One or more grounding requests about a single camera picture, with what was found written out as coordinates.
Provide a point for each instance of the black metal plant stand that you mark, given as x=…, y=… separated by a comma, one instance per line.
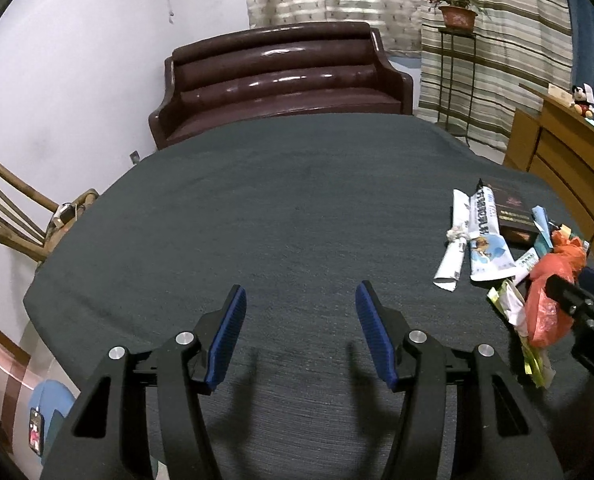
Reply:
x=456, y=46

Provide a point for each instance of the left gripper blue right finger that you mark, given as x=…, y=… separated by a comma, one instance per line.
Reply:
x=498, y=433

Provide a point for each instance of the wooden chair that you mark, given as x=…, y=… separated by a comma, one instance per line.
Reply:
x=19, y=232

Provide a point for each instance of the orange plastic bag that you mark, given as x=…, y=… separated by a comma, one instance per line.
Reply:
x=547, y=322

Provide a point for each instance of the wooden sideboard cabinet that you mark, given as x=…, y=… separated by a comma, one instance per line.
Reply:
x=557, y=145

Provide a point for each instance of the light blue toothpaste box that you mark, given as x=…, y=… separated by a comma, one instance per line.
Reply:
x=543, y=243

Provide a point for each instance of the blue stool under table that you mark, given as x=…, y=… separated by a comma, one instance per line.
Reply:
x=49, y=405

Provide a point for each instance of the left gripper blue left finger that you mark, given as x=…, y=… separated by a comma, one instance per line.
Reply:
x=105, y=434

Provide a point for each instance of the Mickey Mouse plush toy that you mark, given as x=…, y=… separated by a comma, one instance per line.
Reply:
x=583, y=100

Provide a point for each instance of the dark cigarette carton box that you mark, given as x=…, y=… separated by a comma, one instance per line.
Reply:
x=515, y=218

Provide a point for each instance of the potted green plant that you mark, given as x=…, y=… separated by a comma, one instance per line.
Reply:
x=458, y=15

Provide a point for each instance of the white green small tube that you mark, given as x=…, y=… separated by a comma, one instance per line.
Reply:
x=525, y=264

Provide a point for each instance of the white blue milk powder sachet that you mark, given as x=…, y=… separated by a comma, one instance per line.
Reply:
x=490, y=257

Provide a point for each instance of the dark grey tablecloth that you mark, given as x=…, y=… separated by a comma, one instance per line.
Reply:
x=297, y=210

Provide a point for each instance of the small cardboard box on sideboard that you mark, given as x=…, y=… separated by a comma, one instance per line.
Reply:
x=561, y=96

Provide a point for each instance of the dark brown leather sofa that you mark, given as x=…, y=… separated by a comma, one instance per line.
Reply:
x=283, y=70

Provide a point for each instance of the green white wrapper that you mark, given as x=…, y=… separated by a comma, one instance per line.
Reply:
x=511, y=304

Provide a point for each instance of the striped beige curtain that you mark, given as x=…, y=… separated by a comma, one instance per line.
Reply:
x=519, y=42

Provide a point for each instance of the knotted white paper roll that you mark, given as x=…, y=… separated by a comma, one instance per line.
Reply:
x=457, y=238

